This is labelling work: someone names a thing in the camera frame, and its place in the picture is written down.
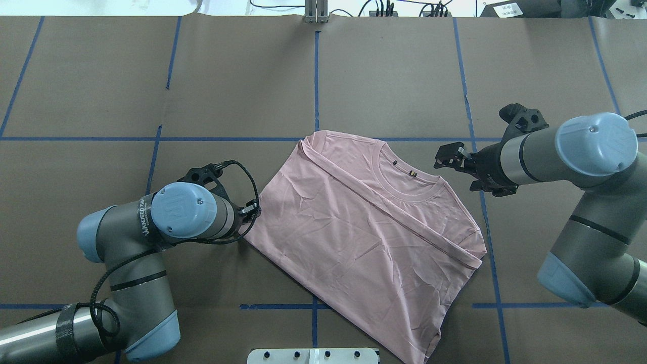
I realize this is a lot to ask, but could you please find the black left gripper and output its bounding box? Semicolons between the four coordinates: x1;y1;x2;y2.
234;200;261;237

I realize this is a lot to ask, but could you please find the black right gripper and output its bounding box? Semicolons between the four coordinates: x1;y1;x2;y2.
434;143;519;197

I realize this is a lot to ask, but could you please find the pink Snoopy t-shirt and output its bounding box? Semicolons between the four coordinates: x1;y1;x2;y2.
246;130;487;363

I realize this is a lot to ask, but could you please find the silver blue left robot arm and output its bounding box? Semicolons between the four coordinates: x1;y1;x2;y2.
2;181;260;363

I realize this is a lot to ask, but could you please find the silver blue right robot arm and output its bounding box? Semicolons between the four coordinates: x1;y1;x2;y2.
434;104;646;325

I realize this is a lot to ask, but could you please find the black box with label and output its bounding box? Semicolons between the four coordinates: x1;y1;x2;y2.
478;1;561;19

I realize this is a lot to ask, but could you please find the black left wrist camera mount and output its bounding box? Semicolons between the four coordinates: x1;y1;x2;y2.
177;163;229;200

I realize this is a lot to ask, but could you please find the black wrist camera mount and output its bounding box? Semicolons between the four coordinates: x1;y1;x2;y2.
177;163;229;200
499;103;549;143

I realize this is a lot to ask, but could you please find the white pedestal base plate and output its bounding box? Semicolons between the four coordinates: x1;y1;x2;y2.
246;347;381;363

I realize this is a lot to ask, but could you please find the aluminium frame post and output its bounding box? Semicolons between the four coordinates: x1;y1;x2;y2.
303;0;330;24

